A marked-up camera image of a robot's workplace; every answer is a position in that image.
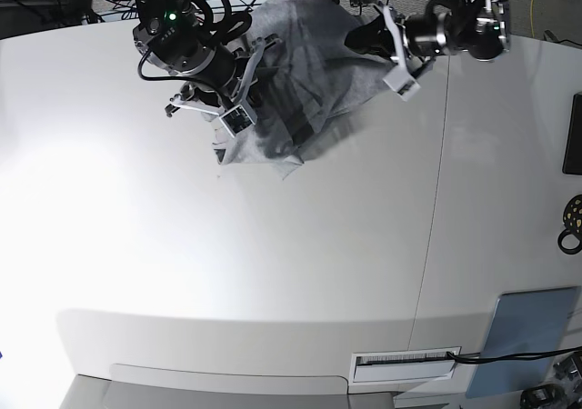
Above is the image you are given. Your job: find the black cable on table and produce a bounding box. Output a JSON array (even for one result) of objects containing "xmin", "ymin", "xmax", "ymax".
[{"xmin": 354, "ymin": 347, "xmax": 582, "ymax": 367}]

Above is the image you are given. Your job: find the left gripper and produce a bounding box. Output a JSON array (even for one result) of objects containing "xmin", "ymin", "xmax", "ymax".
[{"xmin": 344, "ymin": 0, "xmax": 441, "ymax": 78}]

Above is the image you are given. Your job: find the black tablet at edge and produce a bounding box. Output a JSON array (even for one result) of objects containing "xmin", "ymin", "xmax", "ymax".
[{"xmin": 562, "ymin": 93, "xmax": 582, "ymax": 175}]

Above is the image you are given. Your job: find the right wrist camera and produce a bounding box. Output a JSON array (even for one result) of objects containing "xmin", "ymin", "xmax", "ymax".
[{"xmin": 218, "ymin": 105, "xmax": 256, "ymax": 138}]

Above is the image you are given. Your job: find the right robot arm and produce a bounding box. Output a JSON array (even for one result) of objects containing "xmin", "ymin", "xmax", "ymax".
[{"xmin": 133, "ymin": 0, "xmax": 280, "ymax": 135}]

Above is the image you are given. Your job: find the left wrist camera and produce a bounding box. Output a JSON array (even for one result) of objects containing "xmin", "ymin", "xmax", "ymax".
[{"xmin": 383, "ymin": 65, "xmax": 420, "ymax": 102}]

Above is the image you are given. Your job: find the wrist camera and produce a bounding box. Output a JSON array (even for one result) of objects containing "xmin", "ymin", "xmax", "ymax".
[
  {"xmin": 218, "ymin": 105, "xmax": 256, "ymax": 138},
  {"xmin": 383, "ymin": 65, "xmax": 420, "ymax": 102}
]

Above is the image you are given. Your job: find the grey T-shirt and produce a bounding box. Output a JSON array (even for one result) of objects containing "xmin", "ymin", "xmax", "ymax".
[{"xmin": 213, "ymin": 0, "xmax": 388, "ymax": 176}]

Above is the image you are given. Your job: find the black device bottom right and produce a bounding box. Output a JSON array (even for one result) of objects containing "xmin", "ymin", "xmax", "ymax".
[{"xmin": 519, "ymin": 384, "xmax": 565, "ymax": 409}]

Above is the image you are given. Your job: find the yellow cable on floor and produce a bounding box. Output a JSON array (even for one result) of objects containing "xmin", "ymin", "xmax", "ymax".
[{"xmin": 528, "ymin": 0, "xmax": 547, "ymax": 38}]

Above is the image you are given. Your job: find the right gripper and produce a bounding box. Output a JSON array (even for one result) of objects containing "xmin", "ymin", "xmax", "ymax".
[{"xmin": 165, "ymin": 35, "xmax": 291, "ymax": 123}]

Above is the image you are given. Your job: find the blue-grey flat board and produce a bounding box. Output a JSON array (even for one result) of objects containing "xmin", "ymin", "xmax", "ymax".
[{"xmin": 466, "ymin": 286, "xmax": 580, "ymax": 399}]

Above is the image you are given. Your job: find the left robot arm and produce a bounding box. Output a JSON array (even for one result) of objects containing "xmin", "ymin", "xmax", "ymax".
[{"xmin": 345, "ymin": 0, "xmax": 510, "ymax": 78}]

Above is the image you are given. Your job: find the black and yellow round tool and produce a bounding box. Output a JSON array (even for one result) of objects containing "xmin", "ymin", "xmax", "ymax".
[{"xmin": 557, "ymin": 195, "xmax": 581, "ymax": 255}]

